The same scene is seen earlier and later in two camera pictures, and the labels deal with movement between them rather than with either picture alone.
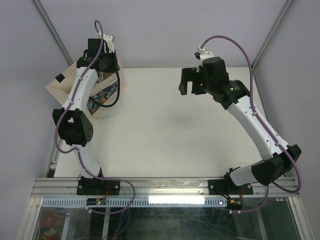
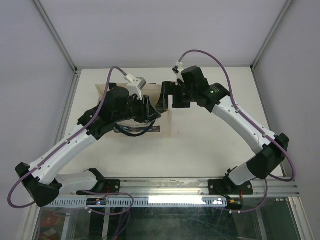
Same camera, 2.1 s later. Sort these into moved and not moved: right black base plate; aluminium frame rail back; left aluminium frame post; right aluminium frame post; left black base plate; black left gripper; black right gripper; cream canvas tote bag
Moved: black right gripper; cream canvas tote bag; black left gripper
Not moved: aluminium frame rail back; right aluminium frame post; left aluminium frame post; right black base plate; left black base plate
